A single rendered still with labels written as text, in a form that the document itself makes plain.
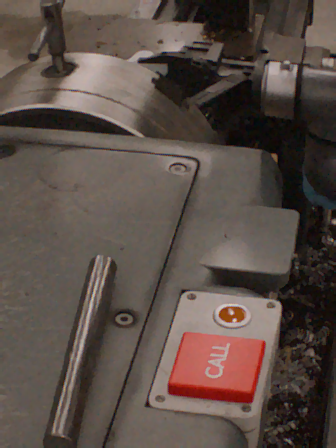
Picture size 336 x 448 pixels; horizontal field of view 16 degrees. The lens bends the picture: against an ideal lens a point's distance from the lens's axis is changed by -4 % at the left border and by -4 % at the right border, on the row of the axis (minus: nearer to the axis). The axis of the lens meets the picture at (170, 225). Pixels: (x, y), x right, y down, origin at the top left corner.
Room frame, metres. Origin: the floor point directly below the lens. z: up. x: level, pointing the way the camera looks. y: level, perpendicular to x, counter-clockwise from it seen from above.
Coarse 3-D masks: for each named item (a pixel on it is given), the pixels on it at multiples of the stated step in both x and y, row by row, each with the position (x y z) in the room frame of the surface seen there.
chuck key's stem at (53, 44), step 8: (48, 0) 1.11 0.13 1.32; (56, 0) 1.11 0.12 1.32; (48, 8) 1.10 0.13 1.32; (56, 8) 1.10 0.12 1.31; (48, 16) 1.10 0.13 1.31; (56, 16) 1.10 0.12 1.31; (56, 24) 1.10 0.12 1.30; (56, 32) 1.10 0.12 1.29; (64, 32) 1.11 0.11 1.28; (48, 40) 1.10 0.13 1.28; (56, 40) 1.10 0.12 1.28; (64, 40) 1.11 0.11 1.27; (48, 48) 1.10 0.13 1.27; (56, 48) 1.10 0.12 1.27; (64, 48) 1.10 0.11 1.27; (56, 56) 1.10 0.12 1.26; (56, 64) 1.10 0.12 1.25; (64, 64) 1.11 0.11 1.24; (56, 72) 1.10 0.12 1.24; (64, 72) 1.10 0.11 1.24
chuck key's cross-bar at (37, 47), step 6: (60, 0) 1.15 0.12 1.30; (48, 18) 1.10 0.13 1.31; (54, 18) 1.10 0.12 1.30; (48, 24) 1.08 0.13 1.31; (54, 24) 1.09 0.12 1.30; (42, 30) 1.06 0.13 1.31; (48, 30) 1.07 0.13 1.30; (42, 36) 1.05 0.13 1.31; (48, 36) 1.06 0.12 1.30; (36, 42) 1.03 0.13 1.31; (42, 42) 1.04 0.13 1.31; (36, 48) 1.02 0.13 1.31; (42, 48) 1.03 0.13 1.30; (30, 54) 1.01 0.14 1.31; (36, 54) 1.01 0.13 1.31; (30, 60) 1.01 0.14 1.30; (36, 60) 1.01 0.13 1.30
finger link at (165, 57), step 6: (156, 54) 1.37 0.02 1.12; (162, 54) 1.36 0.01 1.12; (168, 54) 1.36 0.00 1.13; (174, 54) 1.36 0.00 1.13; (180, 54) 1.36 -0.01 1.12; (138, 60) 1.37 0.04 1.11; (144, 60) 1.36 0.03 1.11; (150, 60) 1.36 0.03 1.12; (156, 60) 1.36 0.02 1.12; (162, 60) 1.36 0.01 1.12; (168, 60) 1.36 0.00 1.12; (174, 60) 1.36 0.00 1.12; (180, 60) 1.36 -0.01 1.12; (186, 60) 1.35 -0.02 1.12; (192, 60) 1.36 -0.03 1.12; (168, 66) 1.36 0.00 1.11; (174, 66) 1.36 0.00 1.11
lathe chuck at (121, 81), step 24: (24, 72) 1.13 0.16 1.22; (72, 72) 1.10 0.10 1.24; (96, 72) 1.10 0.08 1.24; (120, 72) 1.11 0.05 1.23; (144, 72) 1.12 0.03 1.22; (0, 96) 1.09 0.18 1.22; (120, 96) 1.06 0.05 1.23; (144, 96) 1.08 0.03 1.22; (168, 120) 1.06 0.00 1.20; (192, 120) 1.09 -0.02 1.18; (216, 144) 1.11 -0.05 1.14
